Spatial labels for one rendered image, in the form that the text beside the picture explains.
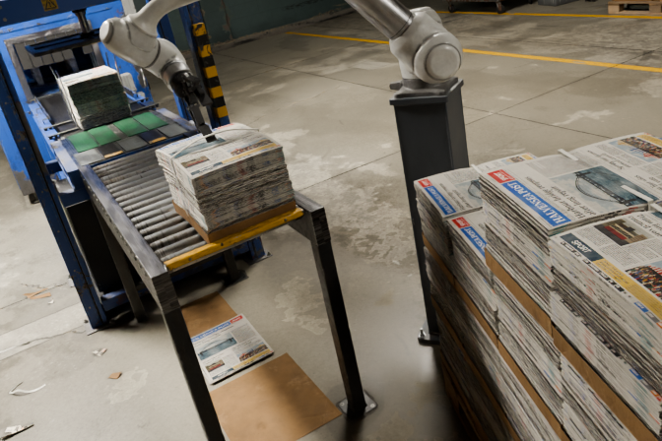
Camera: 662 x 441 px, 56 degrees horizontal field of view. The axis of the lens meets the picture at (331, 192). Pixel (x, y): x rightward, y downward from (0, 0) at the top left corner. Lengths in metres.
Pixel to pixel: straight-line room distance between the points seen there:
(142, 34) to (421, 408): 1.53
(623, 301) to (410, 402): 1.50
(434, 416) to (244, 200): 1.01
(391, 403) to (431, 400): 0.14
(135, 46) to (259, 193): 0.58
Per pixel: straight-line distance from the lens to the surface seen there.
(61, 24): 5.29
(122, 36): 1.97
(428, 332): 2.60
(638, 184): 1.23
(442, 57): 1.86
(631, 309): 0.91
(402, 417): 2.29
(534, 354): 1.34
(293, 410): 2.41
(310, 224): 1.93
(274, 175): 1.82
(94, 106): 3.75
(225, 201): 1.79
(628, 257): 1.00
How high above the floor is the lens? 1.57
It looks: 23 degrees down
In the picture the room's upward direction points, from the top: 12 degrees counter-clockwise
